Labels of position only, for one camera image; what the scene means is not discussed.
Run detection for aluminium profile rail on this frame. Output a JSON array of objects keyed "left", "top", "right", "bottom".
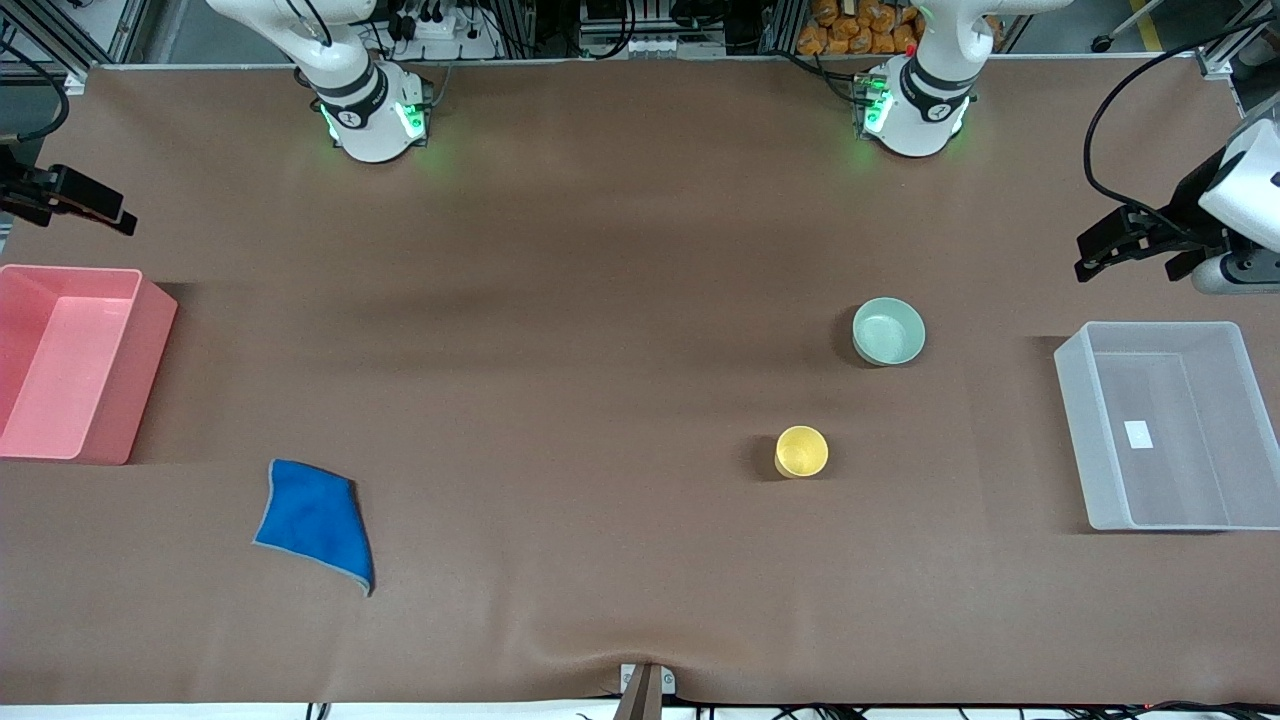
[{"left": 1195, "top": 40, "right": 1280, "bottom": 83}]

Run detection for blue cloth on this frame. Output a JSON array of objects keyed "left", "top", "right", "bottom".
[{"left": 252, "top": 458, "right": 376, "bottom": 598}]

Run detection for aluminium frame post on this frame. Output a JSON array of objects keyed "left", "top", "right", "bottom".
[{"left": 100, "top": 0, "right": 151, "bottom": 64}]

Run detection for pink plastic bin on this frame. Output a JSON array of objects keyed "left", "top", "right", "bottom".
[{"left": 0, "top": 264, "right": 179, "bottom": 466}]

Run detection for white power strip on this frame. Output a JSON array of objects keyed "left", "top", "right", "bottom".
[{"left": 395, "top": 8, "right": 501, "bottom": 61}]

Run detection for light green bowl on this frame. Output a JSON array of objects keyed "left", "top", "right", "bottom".
[{"left": 852, "top": 297, "right": 927, "bottom": 368}]

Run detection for clear plastic bin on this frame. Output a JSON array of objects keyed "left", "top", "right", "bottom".
[{"left": 1053, "top": 320, "right": 1280, "bottom": 532}]

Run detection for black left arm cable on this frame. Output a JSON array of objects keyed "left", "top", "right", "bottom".
[{"left": 1083, "top": 15, "right": 1280, "bottom": 243}]

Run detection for metal clamp bracket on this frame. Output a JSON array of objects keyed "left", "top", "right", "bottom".
[{"left": 618, "top": 662, "right": 677, "bottom": 720}]

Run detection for black caster wheel stand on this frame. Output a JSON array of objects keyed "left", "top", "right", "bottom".
[{"left": 1092, "top": 0, "right": 1171, "bottom": 53}]

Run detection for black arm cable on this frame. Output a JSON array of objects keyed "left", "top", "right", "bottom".
[
  {"left": 0, "top": 25, "right": 71, "bottom": 141},
  {"left": 1083, "top": 15, "right": 1280, "bottom": 243}
]

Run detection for yellow cup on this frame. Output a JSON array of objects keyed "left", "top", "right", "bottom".
[{"left": 774, "top": 425, "right": 830, "bottom": 480}]

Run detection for brown table mat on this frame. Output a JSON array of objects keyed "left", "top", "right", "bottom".
[{"left": 0, "top": 55, "right": 1280, "bottom": 706}]

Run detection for orange snack bags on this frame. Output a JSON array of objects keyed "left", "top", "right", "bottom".
[{"left": 797, "top": 0, "right": 926, "bottom": 56}]

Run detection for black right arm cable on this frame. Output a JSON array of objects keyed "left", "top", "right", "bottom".
[{"left": 0, "top": 25, "right": 71, "bottom": 141}]

